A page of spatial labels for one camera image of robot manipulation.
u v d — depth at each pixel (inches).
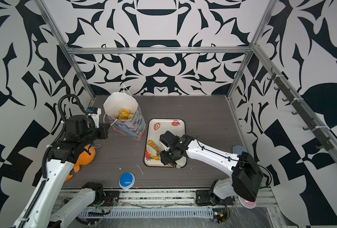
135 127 32.7
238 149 38.0
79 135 20.1
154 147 35.0
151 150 32.7
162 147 34.5
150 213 30.5
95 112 24.2
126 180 30.7
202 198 29.2
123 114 37.0
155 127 40.1
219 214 27.9
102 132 24.7
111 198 28.7
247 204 28.0
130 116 36.7
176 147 22.2
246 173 16.2
